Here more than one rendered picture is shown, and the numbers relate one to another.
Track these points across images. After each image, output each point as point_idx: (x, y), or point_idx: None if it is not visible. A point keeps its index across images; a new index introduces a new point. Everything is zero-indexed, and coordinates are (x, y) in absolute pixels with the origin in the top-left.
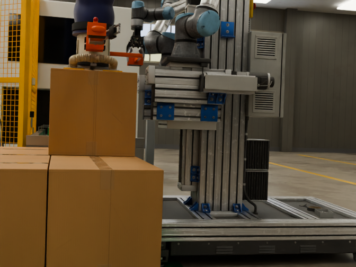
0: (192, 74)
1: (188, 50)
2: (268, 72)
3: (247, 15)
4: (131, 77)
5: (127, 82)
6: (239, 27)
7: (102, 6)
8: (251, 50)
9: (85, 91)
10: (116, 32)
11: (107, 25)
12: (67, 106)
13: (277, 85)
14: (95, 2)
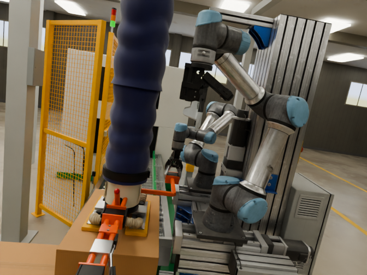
0: (223, 248)
1: (223, 223)
2: (306, 232)
3: (294, 168)
4: (150, 262)
5: (145, 267)
6: (282, 180)
7: (134, 156)
8: (292, 209)
9: None
10: (149, 176)
11: (138, 175)
12: None
13: (312, 245)
14: (126, 151)
